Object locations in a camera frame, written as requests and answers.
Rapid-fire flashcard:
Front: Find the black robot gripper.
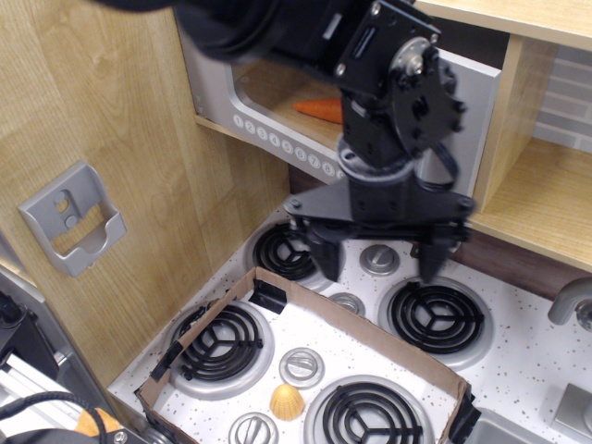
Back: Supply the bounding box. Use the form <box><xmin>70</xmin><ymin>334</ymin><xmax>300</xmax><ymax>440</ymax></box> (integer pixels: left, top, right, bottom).
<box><xmin>285</xmin><ymin>152</ymin><xmax>475</xmax><ymax>283</ymax></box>

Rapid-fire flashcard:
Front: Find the grey toy microwave door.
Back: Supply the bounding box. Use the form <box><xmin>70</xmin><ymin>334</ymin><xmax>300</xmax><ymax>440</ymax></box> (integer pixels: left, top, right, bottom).
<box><xmin>175</xmin><ymin>11</ymin><xmax>507</xmax><ymax>194</ymax></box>

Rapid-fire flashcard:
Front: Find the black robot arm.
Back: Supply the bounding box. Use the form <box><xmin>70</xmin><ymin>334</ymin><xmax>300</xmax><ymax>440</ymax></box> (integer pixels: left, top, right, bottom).
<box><xmin>171</xmin><ymin>1</ymin><xmax>475</xmax><ymax>283</ymax></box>

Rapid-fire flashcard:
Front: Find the back grey stove knob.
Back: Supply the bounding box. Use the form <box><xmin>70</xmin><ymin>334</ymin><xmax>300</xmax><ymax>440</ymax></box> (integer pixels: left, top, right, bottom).
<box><xmin>359</xmin><ymin>244</ymin><xmax>401</xmax><ymax>277</ymax></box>

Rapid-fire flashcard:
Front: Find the grey stove knob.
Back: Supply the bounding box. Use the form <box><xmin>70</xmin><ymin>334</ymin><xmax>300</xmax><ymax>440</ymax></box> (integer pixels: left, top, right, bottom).
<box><xmin>278</xmin><ymin>347</ymin><xmax>325</xmax><ymax>389</ymax></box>
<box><xmin>329</xmin><ymin>292</ymin><xmax>365</xmax><ymax>317</ymax></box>
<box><xmin>228</xmin><ymin>412</ymin><xmax>279</xmax><ymax>444</ymax></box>
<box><xmin>359</xmin><ymin>244</ymin><xmax>401</xmax><ymax>277</ymax></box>

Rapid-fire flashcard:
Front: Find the middle grey stove knob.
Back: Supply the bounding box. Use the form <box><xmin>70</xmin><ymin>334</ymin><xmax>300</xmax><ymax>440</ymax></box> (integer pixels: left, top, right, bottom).
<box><xmin>329</xmin><ymin>292</ymin><xmax>365</xmax><ymax>317</ymax></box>

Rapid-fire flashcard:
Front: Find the back right black burner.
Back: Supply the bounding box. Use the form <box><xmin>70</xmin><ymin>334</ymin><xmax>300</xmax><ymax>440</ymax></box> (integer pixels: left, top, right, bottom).
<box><xmin>378</xmin><ymin>277</ymin><xmax>489</xmax><ymax>358</ymax></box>

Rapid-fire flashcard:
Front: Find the black burner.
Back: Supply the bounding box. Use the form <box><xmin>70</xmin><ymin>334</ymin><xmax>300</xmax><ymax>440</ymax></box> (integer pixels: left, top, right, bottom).
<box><xmin>320</xmin><ymin>382</ymin><xmax>426</xmax><ymax>443</ymax></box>
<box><xmin>179</xmin><ymin>305</ymin><xmax>265</xmax><ymax>382</ymax></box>
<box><xmin>378</xmin><ymin>277</ymin><xmax>489</xmax><ymax>358</ymax></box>
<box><xmin>251</xmin><ymin>222</ymin><xmax>317</xmax><ymax>281</ymax></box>

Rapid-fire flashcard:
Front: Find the back left black burner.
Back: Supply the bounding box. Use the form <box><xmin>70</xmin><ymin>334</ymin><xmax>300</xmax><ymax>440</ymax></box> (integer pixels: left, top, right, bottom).
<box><xmin>251</xmin><ymin>222</ymin><xmax>317</xmax><ymax>281</ymax></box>

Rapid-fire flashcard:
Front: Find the centre grey stove knob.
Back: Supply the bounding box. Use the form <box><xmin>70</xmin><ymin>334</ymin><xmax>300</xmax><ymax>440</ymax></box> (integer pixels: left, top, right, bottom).
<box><xmin>278</xmin><ymin>347</ymin><xmax>325</xmax><ymax>389</ymax></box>

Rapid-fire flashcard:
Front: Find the orange toy carrot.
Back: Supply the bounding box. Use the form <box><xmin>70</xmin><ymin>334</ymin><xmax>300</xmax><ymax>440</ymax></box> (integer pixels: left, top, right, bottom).
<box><xmin>292</xmin><ymin>98</ymin><xmax>343</xmax><ymax>124</ymax></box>

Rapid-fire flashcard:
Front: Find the front right black burner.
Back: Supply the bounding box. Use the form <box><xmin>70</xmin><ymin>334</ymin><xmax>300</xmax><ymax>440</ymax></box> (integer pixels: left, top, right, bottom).
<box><xmin>320</xmin><ymin>382</ymin><xmax>426</xmax><ymax>443</ymax></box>

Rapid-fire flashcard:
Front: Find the yellow ribbed toy shell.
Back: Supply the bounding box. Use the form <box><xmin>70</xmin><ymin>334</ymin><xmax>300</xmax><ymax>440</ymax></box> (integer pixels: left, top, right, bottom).
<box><xmin>269</xmin><ymin>383</ymin><xmax>305</xmax><ymax>421</ymax></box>

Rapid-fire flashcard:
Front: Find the front left black burner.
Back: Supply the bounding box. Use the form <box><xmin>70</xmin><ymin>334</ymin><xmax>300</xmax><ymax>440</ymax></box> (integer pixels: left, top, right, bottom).
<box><xmin>179</xmin><ymin>305</ymin><xmax>265</xmax><ymax>382</ymax></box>

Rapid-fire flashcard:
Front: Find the grey toy faucet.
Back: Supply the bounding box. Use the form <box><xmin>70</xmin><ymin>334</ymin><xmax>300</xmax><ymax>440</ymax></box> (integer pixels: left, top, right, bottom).
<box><xmin>548</xmin><ymin>277</ymin><xmax>591</xmax><ymax>332</ymax></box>

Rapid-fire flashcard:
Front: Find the front grey stove knob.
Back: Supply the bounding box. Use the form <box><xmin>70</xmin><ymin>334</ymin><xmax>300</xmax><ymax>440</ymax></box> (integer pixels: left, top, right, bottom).
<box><xmin>228</xmin><ymin>412</ymin><xmax>279</xmax><ymax>444</ymax></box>

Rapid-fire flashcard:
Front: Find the grey toy sink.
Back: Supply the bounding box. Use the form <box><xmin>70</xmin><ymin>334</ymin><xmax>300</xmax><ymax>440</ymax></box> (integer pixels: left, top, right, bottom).
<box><xmin>466</xmin><ymin>383</ymin><xmax>591</xmax><ymax>443</ymax></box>

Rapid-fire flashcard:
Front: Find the brown cardboard barrier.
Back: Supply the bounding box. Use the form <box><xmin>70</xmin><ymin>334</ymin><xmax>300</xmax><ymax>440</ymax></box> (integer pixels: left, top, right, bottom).
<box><xmin>136</xmin><ymin>267</ymin><xmax>479</xmax><ymax>443</ymax></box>

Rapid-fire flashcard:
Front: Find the orange object at bottom left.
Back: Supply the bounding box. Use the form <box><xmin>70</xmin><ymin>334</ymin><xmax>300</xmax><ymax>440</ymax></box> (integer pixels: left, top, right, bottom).
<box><xmin>74</xmin><ymin>408</ymin><xmax>121</xmax><ymax>437</ymax></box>

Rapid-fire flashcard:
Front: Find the black device at left edge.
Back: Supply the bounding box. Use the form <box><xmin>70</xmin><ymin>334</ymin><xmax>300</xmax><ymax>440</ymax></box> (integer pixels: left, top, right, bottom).
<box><xmin>1</xmin><ymin>292</ymin><xmax>59</xmax><ymax>380</ymax></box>

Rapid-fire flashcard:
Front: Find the grey wall phone holder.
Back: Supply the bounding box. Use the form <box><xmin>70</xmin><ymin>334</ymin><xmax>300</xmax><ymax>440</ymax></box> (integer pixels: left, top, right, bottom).
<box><xmin>18</xmin><ymin>161</ymin><xmax>127</xmax><ymax>278</ymax></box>

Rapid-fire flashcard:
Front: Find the black braided cable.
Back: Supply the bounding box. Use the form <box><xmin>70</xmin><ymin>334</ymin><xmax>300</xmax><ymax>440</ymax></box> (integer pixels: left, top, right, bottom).
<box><xmin>0</xmin><ymin>390</ymin><xmax>112</xmax><ymax>444</ymax></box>

